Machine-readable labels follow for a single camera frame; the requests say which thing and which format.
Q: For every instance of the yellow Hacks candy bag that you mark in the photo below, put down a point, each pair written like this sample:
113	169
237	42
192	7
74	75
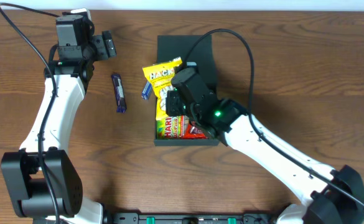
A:
159	76

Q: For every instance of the red Hacks candy bag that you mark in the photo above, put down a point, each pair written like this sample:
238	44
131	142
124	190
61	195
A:
192	132

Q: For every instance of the dark green open box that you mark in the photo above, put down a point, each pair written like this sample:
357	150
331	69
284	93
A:
172	46

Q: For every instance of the blue Eclipse mint tin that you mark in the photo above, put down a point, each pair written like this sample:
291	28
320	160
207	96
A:
147	90

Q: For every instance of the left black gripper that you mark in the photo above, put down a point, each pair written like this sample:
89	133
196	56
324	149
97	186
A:
107	44

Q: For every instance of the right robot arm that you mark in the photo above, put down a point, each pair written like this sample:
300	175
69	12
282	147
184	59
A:
326	195

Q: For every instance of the dark blue chocolate bar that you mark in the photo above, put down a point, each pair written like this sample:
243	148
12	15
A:
119	93

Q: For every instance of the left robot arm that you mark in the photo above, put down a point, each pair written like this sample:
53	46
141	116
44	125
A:
40	178

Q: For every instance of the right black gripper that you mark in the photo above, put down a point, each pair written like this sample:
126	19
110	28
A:
173	104

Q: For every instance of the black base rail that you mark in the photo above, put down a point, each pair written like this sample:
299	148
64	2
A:
135	218

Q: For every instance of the Haribo worms gummy bag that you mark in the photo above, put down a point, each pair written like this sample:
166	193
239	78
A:
173	127

